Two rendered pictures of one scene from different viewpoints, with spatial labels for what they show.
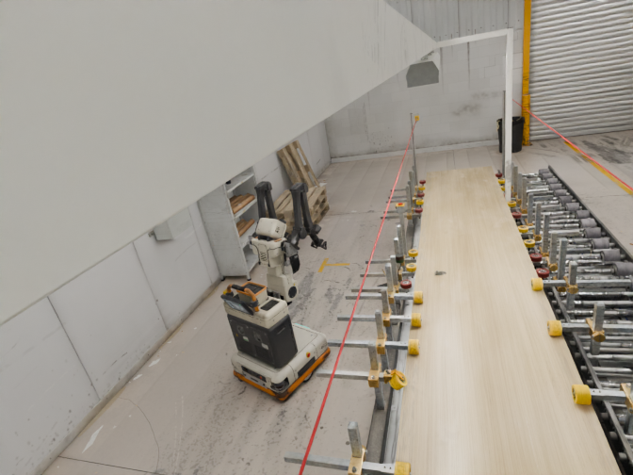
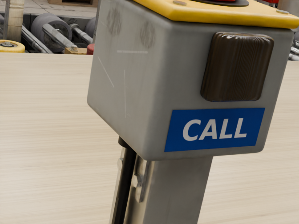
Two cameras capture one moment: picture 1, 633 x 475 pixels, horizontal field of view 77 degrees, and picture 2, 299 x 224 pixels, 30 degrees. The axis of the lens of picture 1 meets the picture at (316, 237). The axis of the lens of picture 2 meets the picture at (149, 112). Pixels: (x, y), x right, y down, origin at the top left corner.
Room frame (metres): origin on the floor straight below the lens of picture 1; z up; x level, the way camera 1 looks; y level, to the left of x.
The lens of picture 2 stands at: (3.50, -0.63, 1.26)
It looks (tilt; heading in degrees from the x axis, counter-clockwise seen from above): 20 degrees down; 218
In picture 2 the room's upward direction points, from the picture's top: 11 degrees clockwise
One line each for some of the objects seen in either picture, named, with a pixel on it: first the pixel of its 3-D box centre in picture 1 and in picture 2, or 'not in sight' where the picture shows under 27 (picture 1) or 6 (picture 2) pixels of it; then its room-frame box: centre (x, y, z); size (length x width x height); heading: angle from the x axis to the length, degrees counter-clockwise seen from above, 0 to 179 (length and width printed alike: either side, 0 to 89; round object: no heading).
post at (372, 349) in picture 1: (377, 379); not in sight; (1.62, -0.17, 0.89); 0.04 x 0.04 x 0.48; 70
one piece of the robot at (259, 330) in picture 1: (262, 321); not in sight; (2.84, 0.58, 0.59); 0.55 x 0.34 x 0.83; 47
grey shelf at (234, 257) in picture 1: (235, 216); not in sight; (5.28, 1.04, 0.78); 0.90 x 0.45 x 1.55; 160
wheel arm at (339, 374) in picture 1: (349, 375); not in sight; (1.63, -0.04, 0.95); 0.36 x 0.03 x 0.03; 70
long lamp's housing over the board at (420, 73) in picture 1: (430, 62); not in sight; (2.69, -0.92, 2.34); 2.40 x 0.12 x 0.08; 160
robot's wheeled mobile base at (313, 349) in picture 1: (280, 354); not in sight; (2.91, 0.52, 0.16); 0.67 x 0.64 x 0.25; 137
